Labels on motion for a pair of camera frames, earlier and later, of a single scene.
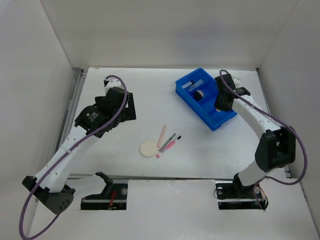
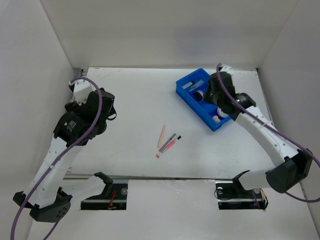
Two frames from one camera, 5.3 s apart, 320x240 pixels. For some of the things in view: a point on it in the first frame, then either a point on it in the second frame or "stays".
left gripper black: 128,115 -> 76,108
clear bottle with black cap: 187,84 stays
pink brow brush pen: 170,143 stays
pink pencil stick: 161,136 stays
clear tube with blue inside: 197,84 stays
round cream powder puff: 148,148 -> 221,113
